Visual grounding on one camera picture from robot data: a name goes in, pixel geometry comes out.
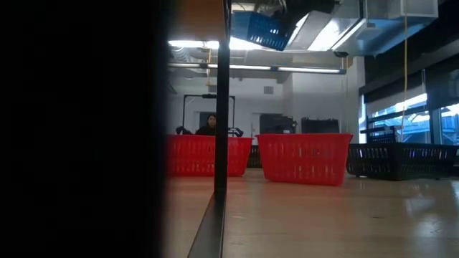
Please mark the blue plastic basket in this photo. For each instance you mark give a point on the blue plastic basket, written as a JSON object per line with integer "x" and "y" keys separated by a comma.
{"x": 261, "y": 30}

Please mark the red plastic basket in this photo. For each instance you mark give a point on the red plastic basket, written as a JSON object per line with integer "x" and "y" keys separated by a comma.
{"x": 305, "y": 159}
{"x": 190, "y": 156}

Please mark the background black robot arm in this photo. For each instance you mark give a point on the background black robot arm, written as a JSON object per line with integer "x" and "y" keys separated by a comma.
{"x": 236, "y": 132}
{"x": 183, "y": 130}

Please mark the fluorescent tube light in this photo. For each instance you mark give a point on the fluorescent tube light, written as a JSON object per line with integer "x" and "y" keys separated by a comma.
{"x": 308, "y": 70}

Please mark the bright ceiling light panel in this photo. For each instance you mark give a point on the bright ceiling light panel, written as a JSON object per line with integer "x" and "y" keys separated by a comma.
{"x": 244, "y": 43}

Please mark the black folding panel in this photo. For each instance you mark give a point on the black folding panel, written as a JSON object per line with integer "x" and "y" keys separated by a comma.
{"x": 320, "y": 125}

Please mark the black cabinet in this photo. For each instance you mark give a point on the black cabinet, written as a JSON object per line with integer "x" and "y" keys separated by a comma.
{"x": 276, "y": 123}

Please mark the black mesh rack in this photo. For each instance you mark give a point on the black mesh rack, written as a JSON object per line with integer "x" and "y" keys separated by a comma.
{"x": 382, "y": 135}

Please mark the person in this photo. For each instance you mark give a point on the person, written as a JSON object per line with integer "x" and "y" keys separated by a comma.
{"x": 208, "y": 127}

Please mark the silver ventilation duct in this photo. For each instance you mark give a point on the silver ventilation duct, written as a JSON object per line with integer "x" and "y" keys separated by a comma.
{"x": 358, "y": 32}

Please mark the grey wall vent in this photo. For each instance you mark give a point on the grey wall vent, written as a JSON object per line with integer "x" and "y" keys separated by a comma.
{"x": 268, "y": 89}

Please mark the black background station frame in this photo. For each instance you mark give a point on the black background station frame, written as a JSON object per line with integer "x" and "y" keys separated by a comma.
{"x": 209, "y": 96}

